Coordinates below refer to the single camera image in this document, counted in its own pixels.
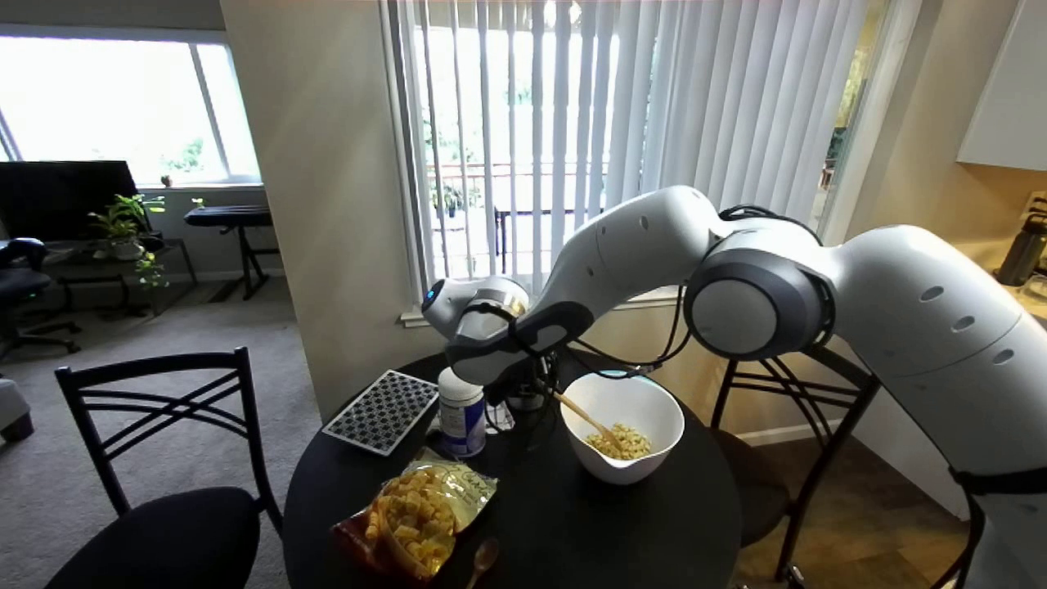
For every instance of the black metal chair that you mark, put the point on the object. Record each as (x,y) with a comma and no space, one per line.
(166,535)
(813,438)

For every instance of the white vertical blinds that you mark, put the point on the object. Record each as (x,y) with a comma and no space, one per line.
(609,120)

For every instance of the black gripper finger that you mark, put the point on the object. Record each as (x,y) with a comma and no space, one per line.
(550,395)
(526,406)

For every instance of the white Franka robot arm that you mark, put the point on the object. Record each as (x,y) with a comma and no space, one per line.
(926,330)

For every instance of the white bowl with teal rim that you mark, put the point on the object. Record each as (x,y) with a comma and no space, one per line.
(640,421)

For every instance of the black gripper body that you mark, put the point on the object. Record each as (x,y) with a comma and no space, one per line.
(510,366)

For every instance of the bright living room window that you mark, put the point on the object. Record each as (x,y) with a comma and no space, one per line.
(108,103)

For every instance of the open bag of yellow chips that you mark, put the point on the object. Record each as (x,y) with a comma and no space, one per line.
(421,518)

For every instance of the black office chair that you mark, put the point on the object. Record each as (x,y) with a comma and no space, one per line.
(21,278)

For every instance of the green potted plant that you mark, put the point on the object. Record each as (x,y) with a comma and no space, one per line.
(130,224)

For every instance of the black piano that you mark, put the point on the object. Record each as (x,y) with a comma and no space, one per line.
(67,198)

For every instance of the beige cereal rings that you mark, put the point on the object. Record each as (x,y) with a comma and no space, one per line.
(624,442)

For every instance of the round black table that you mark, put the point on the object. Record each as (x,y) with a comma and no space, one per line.
(609,525)

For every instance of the black piano bench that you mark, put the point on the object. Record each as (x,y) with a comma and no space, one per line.
(229,217)

